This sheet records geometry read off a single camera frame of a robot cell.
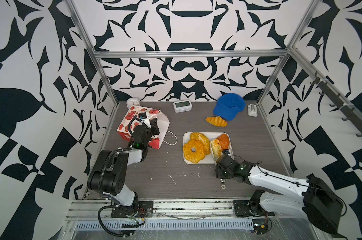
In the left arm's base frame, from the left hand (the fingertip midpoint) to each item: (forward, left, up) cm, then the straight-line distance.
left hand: (156, 115), depth 88 cm
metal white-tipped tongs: (-35, -36, -18) cm, 53 cm away
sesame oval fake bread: (-11, -29, -12) cm, 33 cm away
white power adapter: (+17, -69, -18) cm, 73 cm away
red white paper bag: (+5, -2, -15) cm, 16 cm away
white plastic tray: (-20, -30, -17) cm, 40 cm away
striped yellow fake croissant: (+6, -39, -15) cm, 43 cm away
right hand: (-27, -35, -17) cm, 47 cm away
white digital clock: (+20, -15, -14) cm, 28 cm away
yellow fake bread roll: (-20, -21, -14) cm, 32 cm away
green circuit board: (-54, -50, -20) cm, 76 cm away
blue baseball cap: (+22, -51, -16) cm, 58 cm away
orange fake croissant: (-10, -41, -14) cm, 44 cm away
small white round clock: (+23, +21, -11) cm, 33 cm away
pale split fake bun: (-15, -35, -13) cm, 40 cm away
